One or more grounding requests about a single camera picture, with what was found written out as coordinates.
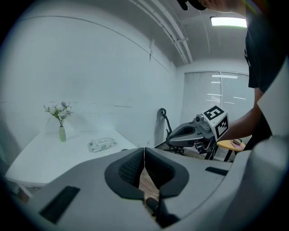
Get white artificial flower bouquet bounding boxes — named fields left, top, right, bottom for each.
left=44, top=101, right=74, bottom=127

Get rectangular ceiling light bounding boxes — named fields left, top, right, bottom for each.
left=210, top=15, right=247, bottom=28

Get person's right forearm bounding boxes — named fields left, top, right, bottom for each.
left=227, top=104, right=262, bottom=142

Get window with white blinds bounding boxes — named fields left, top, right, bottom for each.
left=180, top=71, right=257, bottom=139

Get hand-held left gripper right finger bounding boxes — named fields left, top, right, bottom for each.
left=144, top=147, right=234, bottom=227

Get round yellow side table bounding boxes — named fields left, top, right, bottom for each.
left=216, top=139, right=247, bottom=162

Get white ceiling pipes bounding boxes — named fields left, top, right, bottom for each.
left=129, top=0, right=194, bottom=65

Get white wet wipe pack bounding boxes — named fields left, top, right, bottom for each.
left=87, top=138, right=118, bottom=153

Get person's black clothing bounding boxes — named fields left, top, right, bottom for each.
left=245, top=0, right=289, bottom=93

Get person's head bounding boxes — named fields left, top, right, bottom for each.
left=190, top=0, right=248, bottom=18

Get green glass vase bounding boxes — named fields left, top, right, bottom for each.
left=59, top=125, right=67, bottom=143

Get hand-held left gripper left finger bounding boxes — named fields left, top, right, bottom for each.
left=22, top=147, right=156, bottom=231

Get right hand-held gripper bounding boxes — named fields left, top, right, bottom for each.
left=168, top=105, right=229, bottom=156

